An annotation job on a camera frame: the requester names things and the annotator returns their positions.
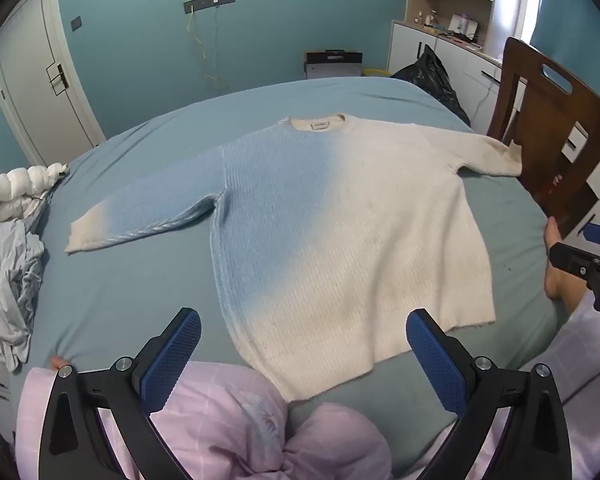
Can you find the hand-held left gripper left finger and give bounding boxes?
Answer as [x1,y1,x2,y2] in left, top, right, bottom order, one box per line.
[39,306,202,480]

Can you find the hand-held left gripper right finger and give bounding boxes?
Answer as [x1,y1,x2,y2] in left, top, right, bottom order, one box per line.
[405,308,573,480]

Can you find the cream knitted sweater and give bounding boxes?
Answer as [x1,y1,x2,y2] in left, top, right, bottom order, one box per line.
[64,114,524,403]

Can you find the person's right foot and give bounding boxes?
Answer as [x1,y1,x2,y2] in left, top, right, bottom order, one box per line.
[544,217,588,311]

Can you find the pink checked pyjama pants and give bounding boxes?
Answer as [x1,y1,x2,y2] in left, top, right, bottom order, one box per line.
[15,287,600,480]

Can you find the bed with blue sheet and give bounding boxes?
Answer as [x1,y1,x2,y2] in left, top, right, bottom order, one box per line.
[7,76,576,477]

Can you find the brown wooden chair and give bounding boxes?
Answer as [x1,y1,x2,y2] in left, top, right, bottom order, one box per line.
[486,36,600,241]

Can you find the grey crumpled cloth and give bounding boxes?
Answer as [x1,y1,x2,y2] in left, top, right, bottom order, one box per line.
[0,217,48,373]

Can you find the white puffy duvet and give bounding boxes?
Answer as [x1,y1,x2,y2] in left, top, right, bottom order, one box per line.
[0,162,71,226]

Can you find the black garbage bag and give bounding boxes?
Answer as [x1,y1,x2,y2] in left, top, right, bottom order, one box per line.
[391,44,471,126]

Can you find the white door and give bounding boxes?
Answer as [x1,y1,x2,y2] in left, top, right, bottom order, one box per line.
[0,0,108,168]

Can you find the black and grey box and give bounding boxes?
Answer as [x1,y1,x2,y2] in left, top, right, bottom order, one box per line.
[304,49,363,80]

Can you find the white cabinet with black handles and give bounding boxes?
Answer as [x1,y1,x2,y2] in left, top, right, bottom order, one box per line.
[387,20,600,211]

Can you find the grey hanging cable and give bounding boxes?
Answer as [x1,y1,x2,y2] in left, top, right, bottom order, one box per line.
[211,2,222,81]

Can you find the yellow cable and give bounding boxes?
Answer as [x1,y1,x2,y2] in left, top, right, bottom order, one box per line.
[186,6,231,92]

